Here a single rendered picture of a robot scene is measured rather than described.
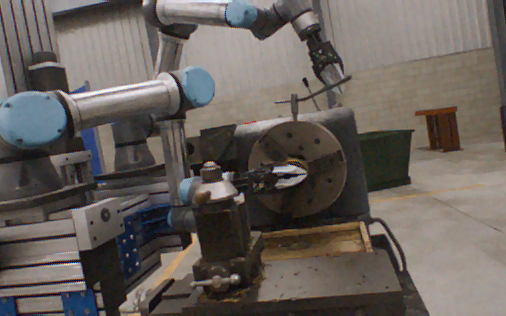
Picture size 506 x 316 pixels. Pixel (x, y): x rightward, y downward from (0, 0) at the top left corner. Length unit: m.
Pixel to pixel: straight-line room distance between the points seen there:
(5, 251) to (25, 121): 0.34
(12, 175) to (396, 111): 11.06
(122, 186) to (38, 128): 0.62
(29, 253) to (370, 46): 11.15
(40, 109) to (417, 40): 11.55
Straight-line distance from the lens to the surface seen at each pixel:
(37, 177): 1.02
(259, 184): 1.02
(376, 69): 11.59
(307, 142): 1.20
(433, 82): 12.01
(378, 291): 0.59
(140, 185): 1.40
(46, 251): 1.00
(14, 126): 0.89
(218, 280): 0.62
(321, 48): 1.14
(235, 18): 1.09
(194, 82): 1.05
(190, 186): 1.09
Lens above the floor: 1.22
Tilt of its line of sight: 3 degrees down
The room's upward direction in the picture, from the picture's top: 10 degrees counter-clockwise
